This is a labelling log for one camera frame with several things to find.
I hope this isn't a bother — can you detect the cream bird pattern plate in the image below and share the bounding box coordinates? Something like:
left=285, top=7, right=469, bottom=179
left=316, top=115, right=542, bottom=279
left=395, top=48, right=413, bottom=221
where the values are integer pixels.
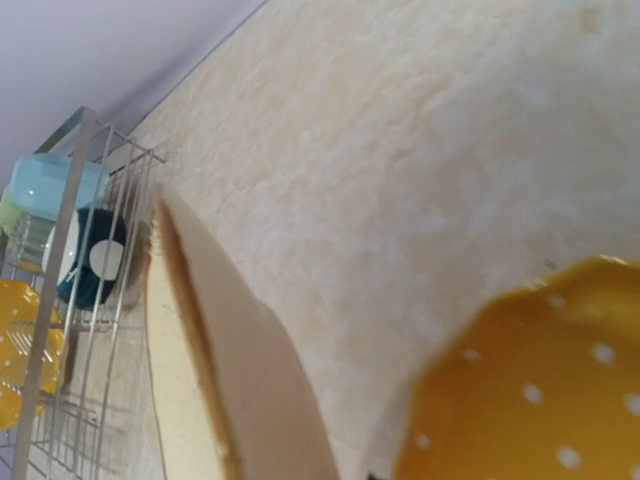
left=145, top=187, right=338, bottom=479

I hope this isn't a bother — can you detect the yellow polka dot plate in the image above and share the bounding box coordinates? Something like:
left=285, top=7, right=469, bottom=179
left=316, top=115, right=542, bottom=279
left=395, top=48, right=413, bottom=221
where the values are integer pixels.
left=393, top=256, right=639, bottom=479

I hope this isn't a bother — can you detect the teal and white bowl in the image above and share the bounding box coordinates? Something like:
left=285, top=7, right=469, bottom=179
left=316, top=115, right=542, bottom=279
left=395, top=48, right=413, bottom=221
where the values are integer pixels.
left=57, top=208, right=127, bottom=311

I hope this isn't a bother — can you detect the light blue faceted cup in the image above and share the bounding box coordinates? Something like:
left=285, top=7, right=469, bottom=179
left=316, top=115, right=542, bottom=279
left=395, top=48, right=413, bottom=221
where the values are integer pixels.
left=9, top=153, right=108, bottom=221

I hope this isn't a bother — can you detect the clear glass cup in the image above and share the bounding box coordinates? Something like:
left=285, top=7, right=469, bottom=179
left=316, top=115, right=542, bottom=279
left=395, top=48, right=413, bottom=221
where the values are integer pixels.
left=5, top=213, right=55, bottom=273

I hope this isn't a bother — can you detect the light green mug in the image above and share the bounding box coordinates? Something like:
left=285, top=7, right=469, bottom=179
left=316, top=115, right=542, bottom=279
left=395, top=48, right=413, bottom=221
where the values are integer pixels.
left=0, top=187, right=24, bottom=239

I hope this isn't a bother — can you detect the steel wire dish rack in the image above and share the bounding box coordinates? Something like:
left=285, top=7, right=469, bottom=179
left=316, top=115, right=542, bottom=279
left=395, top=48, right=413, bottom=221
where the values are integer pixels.
left=1, top=106, right=167, bottom=479

